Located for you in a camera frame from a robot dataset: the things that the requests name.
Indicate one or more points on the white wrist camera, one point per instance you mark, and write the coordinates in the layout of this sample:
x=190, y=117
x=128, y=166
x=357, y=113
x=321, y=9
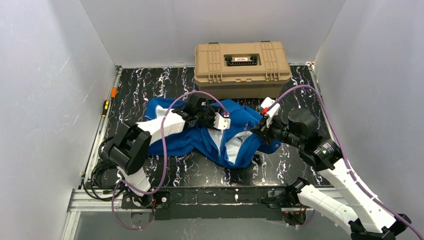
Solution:
x=221, y=122
x=269, y=108

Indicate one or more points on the yellow black handled screwdriver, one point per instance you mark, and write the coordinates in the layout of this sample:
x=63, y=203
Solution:
x=105, y=108

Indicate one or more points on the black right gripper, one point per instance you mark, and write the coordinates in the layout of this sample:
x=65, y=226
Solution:
x=263, y=129

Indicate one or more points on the tan plastic toolbox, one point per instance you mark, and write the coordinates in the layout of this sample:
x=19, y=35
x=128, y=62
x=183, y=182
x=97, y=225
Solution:
x=253, y=70

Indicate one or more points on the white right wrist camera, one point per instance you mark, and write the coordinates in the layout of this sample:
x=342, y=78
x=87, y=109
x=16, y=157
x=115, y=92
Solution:
x=269, y=108

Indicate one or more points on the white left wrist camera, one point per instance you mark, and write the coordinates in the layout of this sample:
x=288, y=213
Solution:
x=221, y=122

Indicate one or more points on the orange handled screwdriver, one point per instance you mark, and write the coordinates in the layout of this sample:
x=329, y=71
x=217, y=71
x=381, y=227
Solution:
x=113, y=92

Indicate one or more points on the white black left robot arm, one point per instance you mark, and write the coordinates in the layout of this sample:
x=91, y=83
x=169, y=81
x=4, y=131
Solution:
x=130, y=146

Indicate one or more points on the blue zip jacket white lining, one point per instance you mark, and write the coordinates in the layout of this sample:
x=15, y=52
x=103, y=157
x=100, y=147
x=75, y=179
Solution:
x=231, y=148

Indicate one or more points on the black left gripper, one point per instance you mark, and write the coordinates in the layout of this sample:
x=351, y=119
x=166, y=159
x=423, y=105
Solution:
x=208, y=113

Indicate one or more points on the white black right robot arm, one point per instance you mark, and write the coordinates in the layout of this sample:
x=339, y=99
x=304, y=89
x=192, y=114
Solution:
x=359, y=215

